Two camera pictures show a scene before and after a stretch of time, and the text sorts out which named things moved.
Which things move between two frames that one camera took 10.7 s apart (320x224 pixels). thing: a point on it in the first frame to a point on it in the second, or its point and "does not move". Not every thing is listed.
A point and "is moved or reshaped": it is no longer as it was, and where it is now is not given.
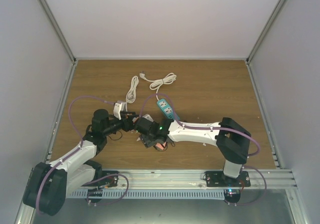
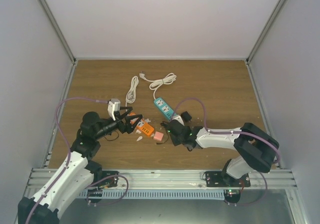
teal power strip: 167,109 does not move
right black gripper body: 149,142 to 175,141
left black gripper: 130,126 does not move
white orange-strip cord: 130,96 does not move
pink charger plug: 159,145 is moved or reshaped
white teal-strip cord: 155,83 does not move
